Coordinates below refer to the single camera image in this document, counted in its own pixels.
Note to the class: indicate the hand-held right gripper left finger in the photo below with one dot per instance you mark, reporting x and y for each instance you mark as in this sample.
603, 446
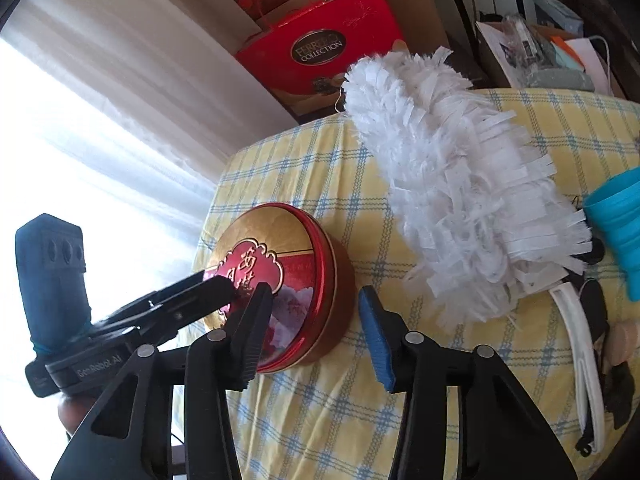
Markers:
249, 342

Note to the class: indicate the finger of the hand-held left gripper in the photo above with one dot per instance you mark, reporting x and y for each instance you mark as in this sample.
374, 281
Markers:
150, 300
200, 297

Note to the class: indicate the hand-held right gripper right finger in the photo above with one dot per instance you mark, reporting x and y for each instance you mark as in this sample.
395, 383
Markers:
377, 340

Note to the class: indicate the red round tin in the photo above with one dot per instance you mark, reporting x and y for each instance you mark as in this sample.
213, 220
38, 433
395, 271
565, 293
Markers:
300, 280

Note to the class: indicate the white fluffy duster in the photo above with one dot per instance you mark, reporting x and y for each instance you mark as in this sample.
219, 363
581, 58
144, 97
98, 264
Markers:
460, 175

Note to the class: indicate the teal collapsible funnel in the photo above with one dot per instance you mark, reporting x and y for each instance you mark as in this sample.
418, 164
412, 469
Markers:
617, 225

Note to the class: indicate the yellow plaid tablecloth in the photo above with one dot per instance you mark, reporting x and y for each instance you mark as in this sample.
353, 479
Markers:
310, 170

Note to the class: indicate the white sheer curtain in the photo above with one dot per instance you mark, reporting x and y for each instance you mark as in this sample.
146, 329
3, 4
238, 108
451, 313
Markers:
125, 110

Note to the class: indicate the peach round object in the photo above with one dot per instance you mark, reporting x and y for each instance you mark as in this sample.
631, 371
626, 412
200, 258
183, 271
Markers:
622, 342

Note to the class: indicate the red chocolate gift box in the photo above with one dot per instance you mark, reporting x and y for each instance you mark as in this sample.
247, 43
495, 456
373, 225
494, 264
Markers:
320, 50

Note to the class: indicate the small cardboard box of clutter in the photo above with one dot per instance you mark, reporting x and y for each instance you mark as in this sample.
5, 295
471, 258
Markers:
545, 60

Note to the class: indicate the large brown cardboard box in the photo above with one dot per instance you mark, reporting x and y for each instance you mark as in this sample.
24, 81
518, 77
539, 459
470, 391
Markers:
415, 0

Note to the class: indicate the blue and white box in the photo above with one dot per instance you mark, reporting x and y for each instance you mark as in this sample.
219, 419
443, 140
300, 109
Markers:
557, 12

